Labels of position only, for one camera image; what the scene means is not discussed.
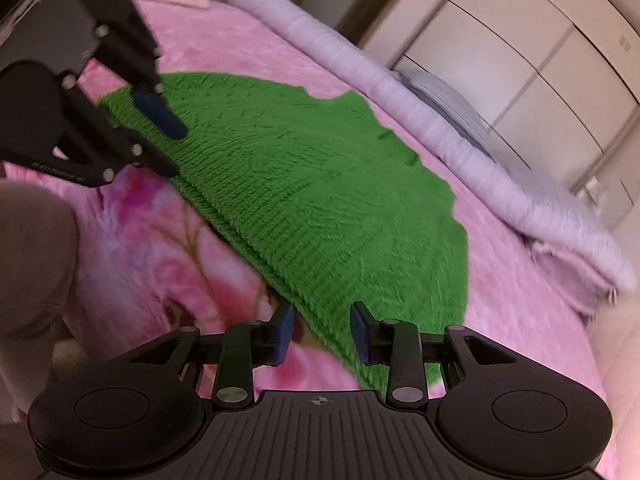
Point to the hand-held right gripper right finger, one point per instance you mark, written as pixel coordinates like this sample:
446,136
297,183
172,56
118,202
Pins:
359,334

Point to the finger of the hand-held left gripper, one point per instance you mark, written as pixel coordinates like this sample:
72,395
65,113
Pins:
161,112
150,155

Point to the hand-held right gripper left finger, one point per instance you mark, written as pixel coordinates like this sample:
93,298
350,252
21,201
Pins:
283,334

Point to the green knitted sweater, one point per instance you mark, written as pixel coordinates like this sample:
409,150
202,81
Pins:
300,185

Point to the pink floral blanket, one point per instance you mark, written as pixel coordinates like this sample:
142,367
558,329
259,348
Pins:
500,285

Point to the person's beige clothed leg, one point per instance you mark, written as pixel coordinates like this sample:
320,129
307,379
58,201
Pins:
35,270

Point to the lavender quilt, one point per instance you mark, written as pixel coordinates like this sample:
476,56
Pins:
380,90

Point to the grey pillow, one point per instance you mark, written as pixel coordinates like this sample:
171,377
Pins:
450,105

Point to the cream wardrobe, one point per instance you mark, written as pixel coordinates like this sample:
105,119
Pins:
540,60

